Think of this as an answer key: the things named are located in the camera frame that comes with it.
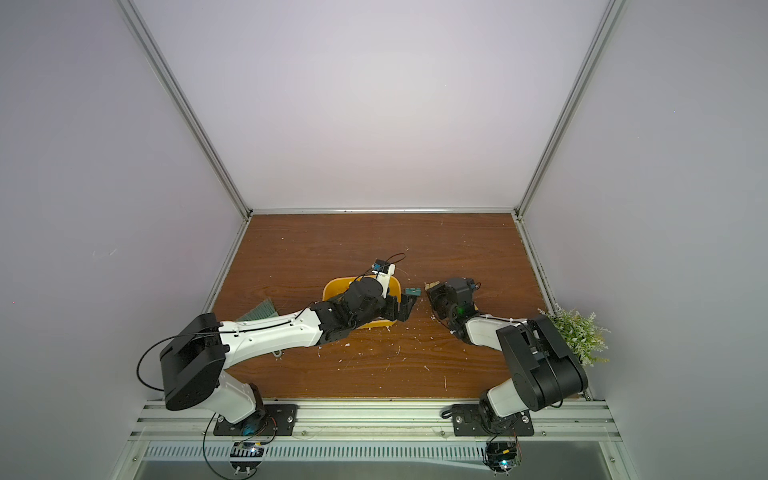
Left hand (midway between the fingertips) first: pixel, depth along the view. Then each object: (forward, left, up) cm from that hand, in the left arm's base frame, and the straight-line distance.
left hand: (409, 295), depth 79 cm
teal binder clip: (+9, -2, -13) cm, 16 cm away
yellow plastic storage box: (+9, +23, -11) cm, 27 cm away
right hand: (+10, -6, -9) cm, 15 cm away
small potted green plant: (-11, -41, +3) cm, 43 cm away
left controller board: (-34, +40, -19) cm, 56 cm away
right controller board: (-34, -22, -16) cm, 43 cm away
